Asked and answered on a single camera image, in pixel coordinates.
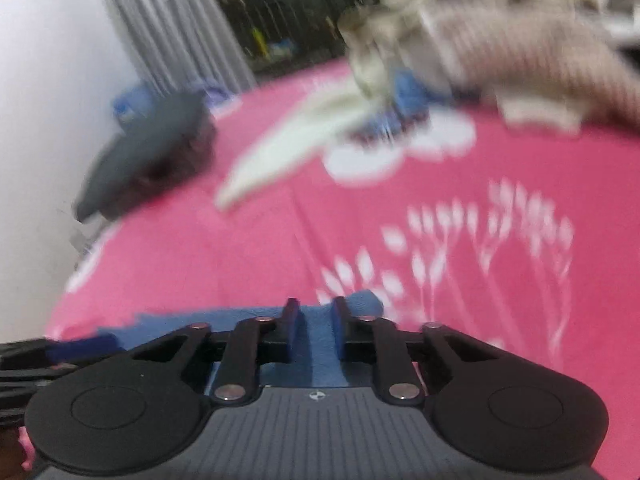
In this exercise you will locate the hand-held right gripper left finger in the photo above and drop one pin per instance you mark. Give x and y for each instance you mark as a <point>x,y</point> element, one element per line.
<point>295,332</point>

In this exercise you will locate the grey curtain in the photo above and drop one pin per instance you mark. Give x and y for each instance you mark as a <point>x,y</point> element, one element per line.
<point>175,20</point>

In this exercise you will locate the dark blue fleece garment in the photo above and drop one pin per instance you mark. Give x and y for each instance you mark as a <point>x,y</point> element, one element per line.
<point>315,355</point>

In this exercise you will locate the grey folded garment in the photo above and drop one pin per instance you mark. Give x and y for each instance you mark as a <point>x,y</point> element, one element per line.
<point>150,130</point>

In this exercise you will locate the pink floral blanket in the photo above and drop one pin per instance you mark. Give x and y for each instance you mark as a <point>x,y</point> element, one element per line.
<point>250,250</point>

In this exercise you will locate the yellow green bottle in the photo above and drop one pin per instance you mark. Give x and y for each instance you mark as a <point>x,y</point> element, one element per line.
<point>258,42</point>

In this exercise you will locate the blue water jug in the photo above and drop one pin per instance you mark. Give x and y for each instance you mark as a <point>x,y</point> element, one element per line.
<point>130,105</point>

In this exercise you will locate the small light blue garment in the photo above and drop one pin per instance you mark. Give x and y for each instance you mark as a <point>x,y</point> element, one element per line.
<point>410,90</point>

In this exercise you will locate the cream white garment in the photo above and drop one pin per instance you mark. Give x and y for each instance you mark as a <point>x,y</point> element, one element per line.
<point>280,150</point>

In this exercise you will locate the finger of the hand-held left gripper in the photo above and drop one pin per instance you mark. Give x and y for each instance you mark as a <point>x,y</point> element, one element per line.
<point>35,374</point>
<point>80,347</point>

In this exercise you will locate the glass balcony door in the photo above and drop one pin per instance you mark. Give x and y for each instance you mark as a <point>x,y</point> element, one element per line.
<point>280,0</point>

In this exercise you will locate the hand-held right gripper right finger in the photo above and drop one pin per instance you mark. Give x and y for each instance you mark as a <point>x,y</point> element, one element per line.
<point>339,335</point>

